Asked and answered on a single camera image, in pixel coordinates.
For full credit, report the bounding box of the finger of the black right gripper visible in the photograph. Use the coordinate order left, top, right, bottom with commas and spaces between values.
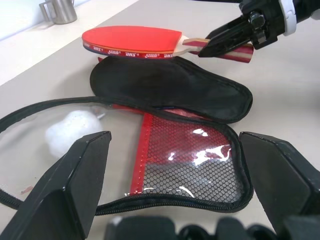
198, 31, 255, 58
206, 16, 253, 41

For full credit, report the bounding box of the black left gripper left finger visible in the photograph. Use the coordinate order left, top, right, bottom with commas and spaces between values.
0, 131, 113, 240

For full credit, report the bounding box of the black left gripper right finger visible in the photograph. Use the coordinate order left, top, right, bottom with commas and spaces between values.
238, 131, 320, 237

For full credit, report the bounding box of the black and clear paddle case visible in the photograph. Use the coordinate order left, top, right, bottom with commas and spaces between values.
0, 56, 255, 217

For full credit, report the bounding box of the red table tennis paddle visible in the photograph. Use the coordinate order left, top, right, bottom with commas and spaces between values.
81, 24, 255, 65

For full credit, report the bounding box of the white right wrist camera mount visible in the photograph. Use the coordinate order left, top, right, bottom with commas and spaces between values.
278, 0, 299, 36

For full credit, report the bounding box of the metal cup with handle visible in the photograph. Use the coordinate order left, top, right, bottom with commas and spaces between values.
38, 0, 78, 25

